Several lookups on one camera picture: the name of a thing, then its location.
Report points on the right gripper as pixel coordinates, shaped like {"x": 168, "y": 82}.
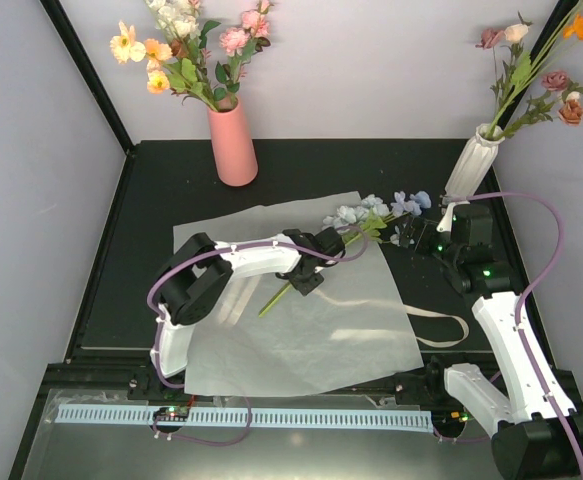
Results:
{"x": 410, "y": 232}

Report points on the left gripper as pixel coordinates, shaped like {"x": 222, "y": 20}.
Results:
{"x": 308, "y": 287}

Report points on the blue hydrangea stem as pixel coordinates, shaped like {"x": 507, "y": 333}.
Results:
{"x": 373, "y": 215}

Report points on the white wrapping paper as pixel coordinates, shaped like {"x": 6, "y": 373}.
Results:
{"x": 218, "y": 366}

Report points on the cream ribbon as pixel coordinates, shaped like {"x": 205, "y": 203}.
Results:
{"x": 441, "y": 330}

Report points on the mauve brown rose stem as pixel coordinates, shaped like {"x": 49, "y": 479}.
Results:
{"x": 562, "y": 99}

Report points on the pink cream rose stem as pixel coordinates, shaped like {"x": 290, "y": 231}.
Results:
{"x": 511, "y": 66}

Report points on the orange poppy stem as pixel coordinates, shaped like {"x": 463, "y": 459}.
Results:
{"x": 567, "y": 33}

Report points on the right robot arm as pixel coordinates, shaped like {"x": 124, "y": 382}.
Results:
{"x": 534, "y": 428}

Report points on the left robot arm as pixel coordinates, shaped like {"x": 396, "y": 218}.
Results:
{"x": 192, "y": 282}

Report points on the white ribbed vase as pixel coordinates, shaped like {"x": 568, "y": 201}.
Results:
{"x": 473, "y": 164}

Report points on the pink vase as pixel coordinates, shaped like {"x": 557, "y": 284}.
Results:
{"x": 232, "y": 146}

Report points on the flowers in pink vase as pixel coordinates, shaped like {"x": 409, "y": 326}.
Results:
{"x": 179, "y": 62}

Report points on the left circuit board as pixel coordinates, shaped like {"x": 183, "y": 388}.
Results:
{"x": 171, "y": 413}

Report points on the circuit board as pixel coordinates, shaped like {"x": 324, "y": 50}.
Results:
{"x": 171, "y": 413}
{"x": 451, "y": 417}

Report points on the right circuit board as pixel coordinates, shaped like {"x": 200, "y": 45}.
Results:
{"x": 451, "y": 417}

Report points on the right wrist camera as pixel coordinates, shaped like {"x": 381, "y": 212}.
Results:
{"x": 448, "y": 205}

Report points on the white slotted cable duct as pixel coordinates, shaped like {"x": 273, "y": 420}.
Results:
{"x": 282, "y": 418}

